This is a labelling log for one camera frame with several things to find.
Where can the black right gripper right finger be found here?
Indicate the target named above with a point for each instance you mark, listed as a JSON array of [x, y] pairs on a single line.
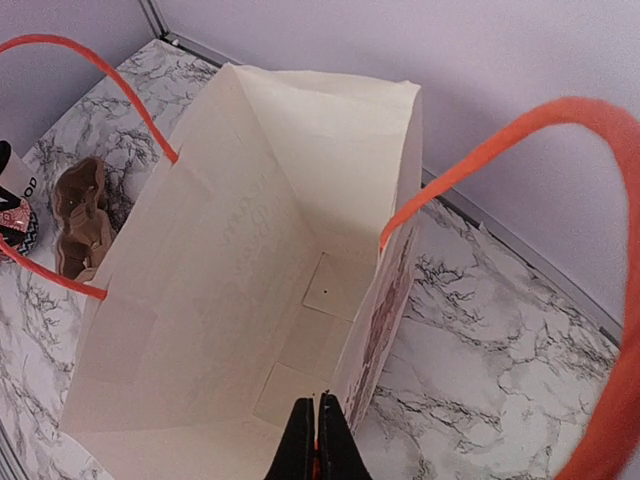
[[338, 455]]

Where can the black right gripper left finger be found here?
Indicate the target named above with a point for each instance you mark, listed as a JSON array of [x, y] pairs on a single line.
[[295, 455]]

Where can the white paper takeout bag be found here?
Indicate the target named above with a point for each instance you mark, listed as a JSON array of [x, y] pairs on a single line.
[[278, 243]]

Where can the brown cardboard cup carrier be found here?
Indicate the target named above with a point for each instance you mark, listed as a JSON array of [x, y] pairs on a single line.
[[79, 207]]

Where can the white paper coffee cup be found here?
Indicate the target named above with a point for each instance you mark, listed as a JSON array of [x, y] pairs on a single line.
[[16, 176]]

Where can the red patterned small bowl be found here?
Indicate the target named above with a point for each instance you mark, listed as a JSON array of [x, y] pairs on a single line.
[[19, 226]]

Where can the left aluminium frame post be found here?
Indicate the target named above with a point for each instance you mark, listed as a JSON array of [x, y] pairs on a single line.
[[157, 23]]

